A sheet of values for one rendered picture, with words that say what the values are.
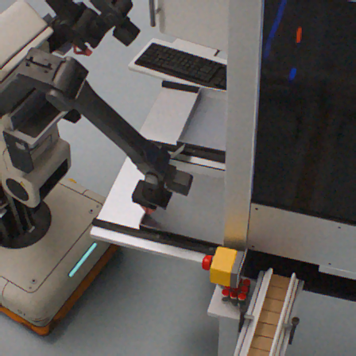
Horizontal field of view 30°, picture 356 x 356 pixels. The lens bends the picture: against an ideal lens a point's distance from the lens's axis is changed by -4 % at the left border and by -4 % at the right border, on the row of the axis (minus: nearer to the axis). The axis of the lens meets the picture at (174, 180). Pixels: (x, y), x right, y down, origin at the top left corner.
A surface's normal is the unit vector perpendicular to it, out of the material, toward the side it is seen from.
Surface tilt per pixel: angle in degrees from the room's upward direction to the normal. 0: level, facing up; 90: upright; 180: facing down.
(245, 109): 90
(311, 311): 90
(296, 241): 90
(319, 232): 90
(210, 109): 0
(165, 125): 0
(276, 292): 0
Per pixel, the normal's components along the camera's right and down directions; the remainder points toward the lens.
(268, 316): -0.04, -0.65
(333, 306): -0.31, 0.73
